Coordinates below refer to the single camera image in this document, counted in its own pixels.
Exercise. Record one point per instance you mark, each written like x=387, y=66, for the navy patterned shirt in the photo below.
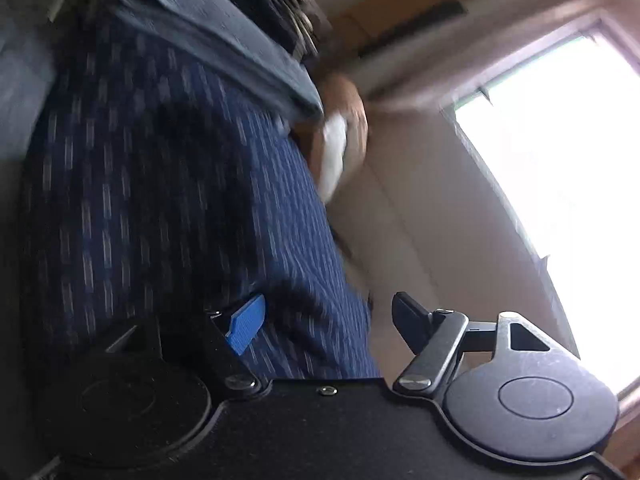
x=175, y=185

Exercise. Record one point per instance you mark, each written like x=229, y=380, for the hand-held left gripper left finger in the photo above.
x=245, y=322

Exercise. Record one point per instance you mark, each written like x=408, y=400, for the person's right hand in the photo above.
x=352, y=110

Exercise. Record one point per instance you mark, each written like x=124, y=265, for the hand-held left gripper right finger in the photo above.
x=407, y=317

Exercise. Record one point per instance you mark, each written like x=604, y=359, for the bright window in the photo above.
x=575, y=185

